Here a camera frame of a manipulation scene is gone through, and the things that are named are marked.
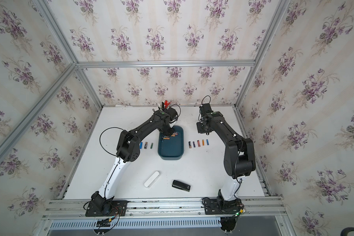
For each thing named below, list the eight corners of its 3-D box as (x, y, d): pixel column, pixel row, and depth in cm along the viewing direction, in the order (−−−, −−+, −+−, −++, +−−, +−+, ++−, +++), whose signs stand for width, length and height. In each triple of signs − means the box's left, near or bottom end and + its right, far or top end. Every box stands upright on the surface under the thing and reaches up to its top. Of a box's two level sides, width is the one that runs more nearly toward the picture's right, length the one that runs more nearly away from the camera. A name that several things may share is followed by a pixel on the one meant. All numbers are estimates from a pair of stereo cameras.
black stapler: (172, 186, 82) (171, 184, 79) (173, 181, 84) (173, 179, 81) (189, 192, 80) (189, 190, 77) (190, 186, 82) (190, 184, 79)
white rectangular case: (144, 186, 82) (142, 184, 79) (157, 172, 87) (157, 170, 84) (147, 190, 81) (146, 188, 78) (161, 175, 86) (160, 173, 83)
